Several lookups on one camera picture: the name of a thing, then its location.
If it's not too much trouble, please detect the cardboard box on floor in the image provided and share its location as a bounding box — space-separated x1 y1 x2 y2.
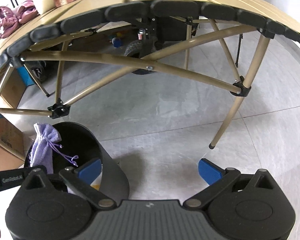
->
0 114 33 171

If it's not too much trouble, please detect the black trash bin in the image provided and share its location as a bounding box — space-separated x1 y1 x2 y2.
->
24 121 130 204

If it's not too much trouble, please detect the purple drawstring pouch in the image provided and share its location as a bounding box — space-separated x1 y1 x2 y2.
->
29 123 78 174

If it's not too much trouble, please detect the folding table frame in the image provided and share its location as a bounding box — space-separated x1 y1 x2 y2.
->
0 17 272 149

